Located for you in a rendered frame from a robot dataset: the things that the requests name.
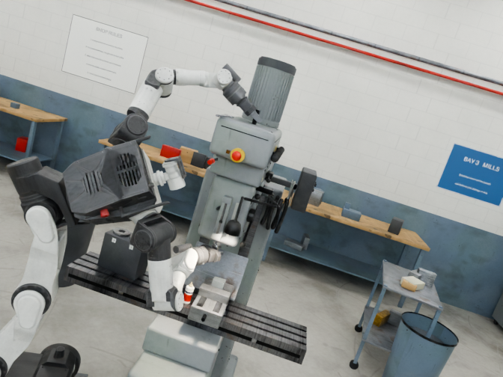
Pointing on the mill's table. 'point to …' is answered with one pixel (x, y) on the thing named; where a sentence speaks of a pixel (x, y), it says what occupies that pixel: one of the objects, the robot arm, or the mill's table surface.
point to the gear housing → (238, 171)
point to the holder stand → (122, 254)
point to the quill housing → (224, 185)
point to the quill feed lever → (248, 225)
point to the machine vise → (209, 307)
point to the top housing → (245, 141)
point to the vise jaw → (214, 293)
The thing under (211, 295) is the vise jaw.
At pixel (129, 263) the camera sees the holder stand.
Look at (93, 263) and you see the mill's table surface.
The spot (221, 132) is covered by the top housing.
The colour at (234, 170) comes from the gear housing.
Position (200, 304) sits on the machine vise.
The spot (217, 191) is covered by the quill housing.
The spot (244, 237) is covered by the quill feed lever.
